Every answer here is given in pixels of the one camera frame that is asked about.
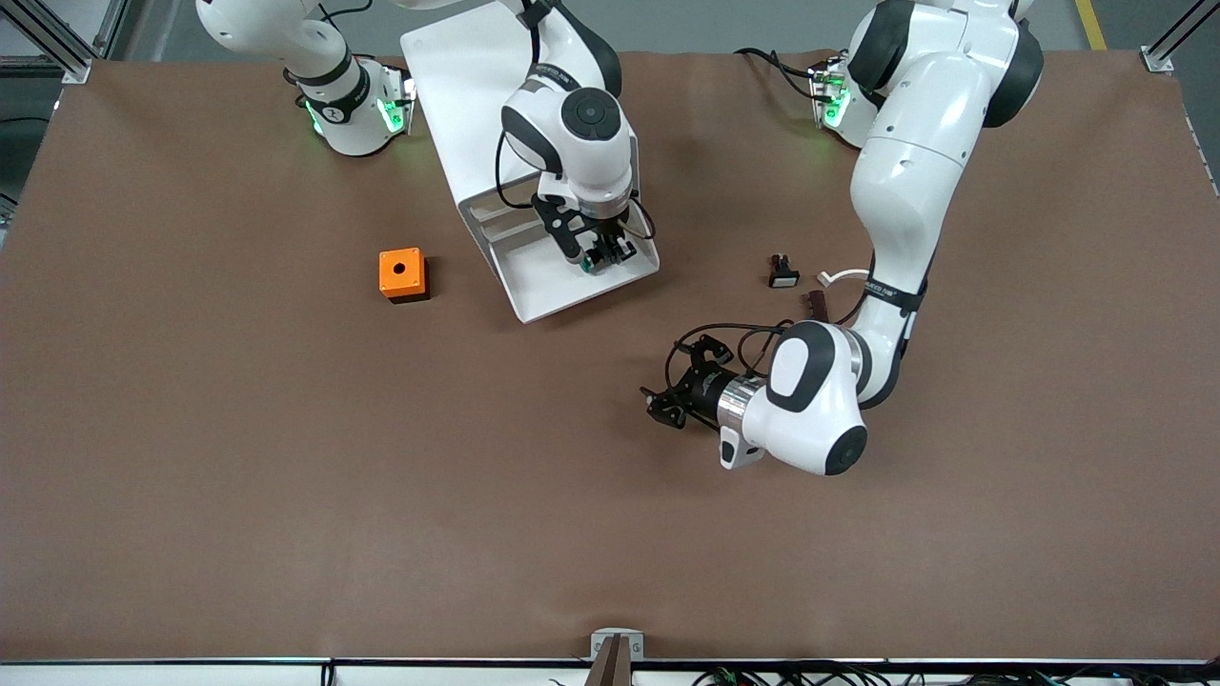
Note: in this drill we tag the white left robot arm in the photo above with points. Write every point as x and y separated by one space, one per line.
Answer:
905 171

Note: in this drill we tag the white highest cabinet drawer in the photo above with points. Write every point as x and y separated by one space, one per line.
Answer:
500 202

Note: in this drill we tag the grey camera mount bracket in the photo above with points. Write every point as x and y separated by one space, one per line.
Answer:
615 657

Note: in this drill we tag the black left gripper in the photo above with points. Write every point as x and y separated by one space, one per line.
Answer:
702 395

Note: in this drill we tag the orange box with hole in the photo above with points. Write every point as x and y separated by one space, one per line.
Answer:
400 272

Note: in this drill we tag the aluminium frame profile with bracket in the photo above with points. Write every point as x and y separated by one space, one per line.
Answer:
76 71
1158 59

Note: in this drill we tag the brown terminal block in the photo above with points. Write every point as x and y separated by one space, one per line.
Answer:
816 305

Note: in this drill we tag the white curved plastic arc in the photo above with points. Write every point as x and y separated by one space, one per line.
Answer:
843 276

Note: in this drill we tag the black white-faced switch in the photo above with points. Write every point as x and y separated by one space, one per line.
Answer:
783 274

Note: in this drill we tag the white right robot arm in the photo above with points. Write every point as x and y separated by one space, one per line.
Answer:
572 162

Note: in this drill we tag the green push button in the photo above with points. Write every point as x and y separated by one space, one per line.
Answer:
593 267

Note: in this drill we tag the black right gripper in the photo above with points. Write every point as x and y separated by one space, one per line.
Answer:
606 235

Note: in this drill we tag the white lowest cabinet drawer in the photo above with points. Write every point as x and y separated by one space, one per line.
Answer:
553 291

